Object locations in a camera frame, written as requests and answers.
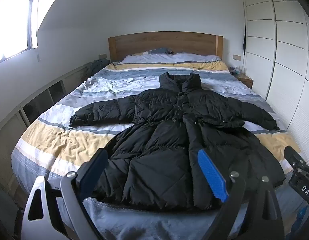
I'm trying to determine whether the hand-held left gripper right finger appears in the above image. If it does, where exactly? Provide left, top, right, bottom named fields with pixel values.
left=198, top=149, right=285, bottom=240

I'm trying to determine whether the wooden nightstand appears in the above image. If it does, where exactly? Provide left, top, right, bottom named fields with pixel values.
left=238, top=74, right=254, bottom=89

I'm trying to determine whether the window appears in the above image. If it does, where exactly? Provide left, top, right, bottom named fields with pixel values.
left=0, top=0, right=39, bottom=65

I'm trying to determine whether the blue grey pillow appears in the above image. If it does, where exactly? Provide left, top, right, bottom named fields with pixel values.
left=146, top=47, right=174, bottom=55

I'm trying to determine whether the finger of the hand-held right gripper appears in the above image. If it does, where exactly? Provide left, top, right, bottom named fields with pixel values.
left=284, top=146, right=308, bottom=173

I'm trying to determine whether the bed with striped duvet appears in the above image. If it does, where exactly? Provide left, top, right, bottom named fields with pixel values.
left=11, top=59, right=303, bottom=240

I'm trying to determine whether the wooden headboard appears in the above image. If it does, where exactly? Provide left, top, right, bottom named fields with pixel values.
left=108, top=32, right=224, bottom=63

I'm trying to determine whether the black puffer jacket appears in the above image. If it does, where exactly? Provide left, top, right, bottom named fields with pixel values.
left=69, top=72, right=286, bottom=210

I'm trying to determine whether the white pillow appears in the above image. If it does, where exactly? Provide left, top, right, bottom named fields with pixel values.
left=119, top=53, right=175, bottom=64
left=173, top=52, right=222, bottom=62

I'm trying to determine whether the low white shelf unit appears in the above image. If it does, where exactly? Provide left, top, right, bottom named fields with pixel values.
left=0, top=62, right=96, bottom=183

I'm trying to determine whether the white wardrobe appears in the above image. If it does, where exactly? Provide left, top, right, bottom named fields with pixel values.
left=240, top=0, right=309, bottom=157

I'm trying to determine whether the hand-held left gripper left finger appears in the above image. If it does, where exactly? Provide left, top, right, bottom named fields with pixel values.
left=21, top=149, right=108, bottom=240

